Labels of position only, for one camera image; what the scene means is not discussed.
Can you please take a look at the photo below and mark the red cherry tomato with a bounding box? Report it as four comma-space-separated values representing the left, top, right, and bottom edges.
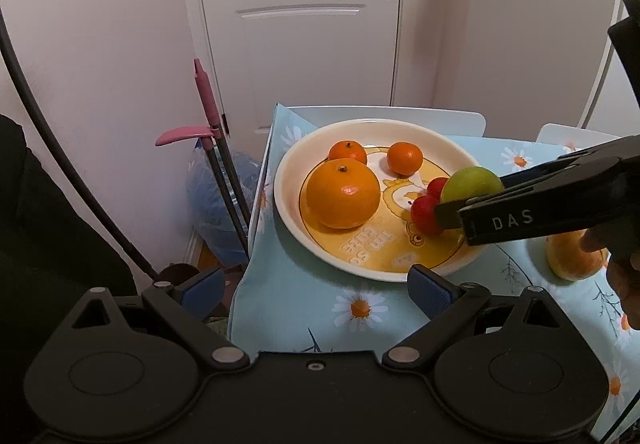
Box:
426, 176, 448, 204
410, 194, 442, 237

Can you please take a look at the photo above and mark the green apple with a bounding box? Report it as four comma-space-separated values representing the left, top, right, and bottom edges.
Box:
440, 167, 504, 204

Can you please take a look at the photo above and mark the small mandarin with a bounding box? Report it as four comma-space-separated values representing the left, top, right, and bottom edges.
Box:
386, 142, 423, 178
328, 140, 368, 164

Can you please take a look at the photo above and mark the large orange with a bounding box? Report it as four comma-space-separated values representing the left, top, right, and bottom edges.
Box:
305, 159, 381, 230

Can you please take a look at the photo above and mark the person's right hand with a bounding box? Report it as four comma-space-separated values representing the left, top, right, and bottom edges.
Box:
580, 222, 639, 329

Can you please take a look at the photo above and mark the white chair back right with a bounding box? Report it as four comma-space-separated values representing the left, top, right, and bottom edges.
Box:
536, 123, 617, 154

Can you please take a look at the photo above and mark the white chair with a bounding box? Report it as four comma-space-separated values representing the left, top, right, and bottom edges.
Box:
536, 123, 617, 154
292, 105, 486, 138

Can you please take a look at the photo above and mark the oval cream yellow dish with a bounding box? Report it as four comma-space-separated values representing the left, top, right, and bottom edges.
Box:
273, 119, 483, 282

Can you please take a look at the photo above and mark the white wardrobe door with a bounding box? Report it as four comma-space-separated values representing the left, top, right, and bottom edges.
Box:
578, 0, 639, 136

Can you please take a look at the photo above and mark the large yellowish red apple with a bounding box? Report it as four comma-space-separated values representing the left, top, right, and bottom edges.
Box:
544, 230, 608, 282

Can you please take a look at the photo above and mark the white chair back left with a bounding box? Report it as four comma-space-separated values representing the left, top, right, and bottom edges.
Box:
292, 105, 486, 138

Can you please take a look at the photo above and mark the blue plastic bag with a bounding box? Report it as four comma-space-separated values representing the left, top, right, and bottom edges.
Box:
186, 142, 259, 268

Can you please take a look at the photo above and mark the white panel door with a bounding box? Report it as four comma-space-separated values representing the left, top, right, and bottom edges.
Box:
174, 0, 442, 160

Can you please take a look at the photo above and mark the pink handled broom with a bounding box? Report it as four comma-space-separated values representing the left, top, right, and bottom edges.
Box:
154, 58, 250, 256

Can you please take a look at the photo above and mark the black cable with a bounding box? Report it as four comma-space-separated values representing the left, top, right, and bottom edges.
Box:
0, 8, 162, 281

